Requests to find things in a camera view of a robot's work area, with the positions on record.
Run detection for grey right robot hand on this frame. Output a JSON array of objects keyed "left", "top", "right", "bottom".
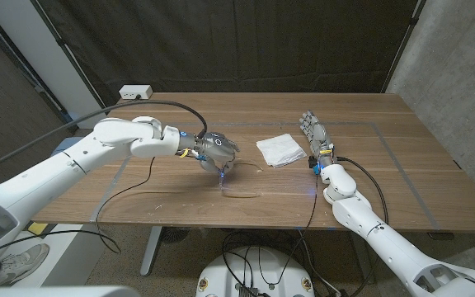
[{"left": 298, "top": 109, "right": 337, "bottom": 166}]

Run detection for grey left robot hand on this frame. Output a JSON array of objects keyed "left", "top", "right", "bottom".
[{"left": 195, "top": 130, "right": 241, "bottom": 179}]

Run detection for white tissue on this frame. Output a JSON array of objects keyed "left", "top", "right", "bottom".
[{"left": 256, "top": 133, "right": 308, "bottom": 168}]

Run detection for clear plastic glasses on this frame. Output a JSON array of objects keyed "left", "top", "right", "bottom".
[{"left": 219, "top": 161, "right": 264, "bottom": 200}]

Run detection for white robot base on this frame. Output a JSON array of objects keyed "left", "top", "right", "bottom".
[{"left": 195, "top": 246, "right": 316, "bottom": 297}]

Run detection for black round floor fan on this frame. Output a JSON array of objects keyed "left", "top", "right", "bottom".
[{"left": 158, "top": 226, "right": 191, "bottom": 244}]

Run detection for grey tape line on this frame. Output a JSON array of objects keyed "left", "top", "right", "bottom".
[{"left": 90, "top": 120, "right": 441, "bottom": 231}]

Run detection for white power strip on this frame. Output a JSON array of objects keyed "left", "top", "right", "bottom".
[{"left": 119, "top": 84, "right": 154, "bottom": 101}]

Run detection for dark grey fabric mat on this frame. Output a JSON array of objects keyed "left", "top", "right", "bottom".
[{"left": 31, "top": 0, "right": 422, "bottom": 108}]

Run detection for white table leg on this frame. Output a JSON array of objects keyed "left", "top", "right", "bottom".
[{"left": 139, "top": 225, "right": 164, "bottom": 276}]

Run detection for black backdrop stand pole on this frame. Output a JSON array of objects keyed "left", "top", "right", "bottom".
[
  {"left": 380, "top": 0, "right": 427, "bottom": 94},
  {"left": 30, "top": 0, "right": 107, "bottom": 109}
]

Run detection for white floor platform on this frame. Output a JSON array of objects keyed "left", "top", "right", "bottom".
[{"left": 0, "top": 224, "right": 106, "bottom": 290}]

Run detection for yellow black floor pad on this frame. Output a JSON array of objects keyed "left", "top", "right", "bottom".
[{"left": 28, "top": 222, "right": 49, "bottom": 236}]

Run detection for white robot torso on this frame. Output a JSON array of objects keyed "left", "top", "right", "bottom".
[{"left": 0, "top": 285, "right": 142, "bottom": 297}]

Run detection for grey sneaker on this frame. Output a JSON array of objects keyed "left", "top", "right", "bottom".
[{"left": 0, "top": 243, "right": 51, "bottom": 288}]

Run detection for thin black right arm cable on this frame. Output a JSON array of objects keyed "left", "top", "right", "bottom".
[{"left": 257, "top": 172, "right": 320, "bottom": 288}]

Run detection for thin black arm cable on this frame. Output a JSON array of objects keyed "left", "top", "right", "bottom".
[
  {"left": 257, "top": 172, "right": 320, "bottom": 288},
  {"left": 0, "top": 155, "right": 157, "bottom": 257}
]

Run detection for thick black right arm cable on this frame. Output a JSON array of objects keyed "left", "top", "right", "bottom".
[{"left": 335, "top": 155, "right": 389, "bottom": 226}]

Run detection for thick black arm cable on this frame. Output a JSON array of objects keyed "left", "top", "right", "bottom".
[
  {"left": 335, "top": 155, "right": 389, "bottom": 226},
  {"left": 0, "top": 99, "right": 209, "bottom": 179}
]

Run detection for black cable loop over base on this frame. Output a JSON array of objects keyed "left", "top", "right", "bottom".
[{"left": 220, "top": 230, "right": 263, "bottom": 296}]

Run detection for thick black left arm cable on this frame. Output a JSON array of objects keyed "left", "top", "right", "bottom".
[{"left": 0, "top": 99, "right": 209, "bottom": 179}]

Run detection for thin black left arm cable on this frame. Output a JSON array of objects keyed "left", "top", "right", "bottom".
[{"left": 0, "top": 155, "right": 157, "bottom": 257}]

